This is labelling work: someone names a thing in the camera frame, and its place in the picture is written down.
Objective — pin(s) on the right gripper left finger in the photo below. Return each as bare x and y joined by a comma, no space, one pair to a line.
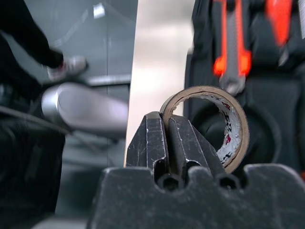
149,140

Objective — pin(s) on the orange tester screwdriver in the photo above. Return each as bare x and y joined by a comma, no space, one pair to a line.
278,21

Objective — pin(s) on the black trouser leg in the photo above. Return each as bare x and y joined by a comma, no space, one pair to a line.
19,28

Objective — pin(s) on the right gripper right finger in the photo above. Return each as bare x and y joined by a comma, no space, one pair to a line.
190,143

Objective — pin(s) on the small black tape roll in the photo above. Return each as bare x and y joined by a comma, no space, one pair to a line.
232,133

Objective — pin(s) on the black tool case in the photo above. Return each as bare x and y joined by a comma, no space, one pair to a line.
262,95

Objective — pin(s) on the black orange utility knife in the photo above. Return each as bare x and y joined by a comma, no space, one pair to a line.
221,64

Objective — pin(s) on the white pink sneaker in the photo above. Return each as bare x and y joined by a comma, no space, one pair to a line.
71,65

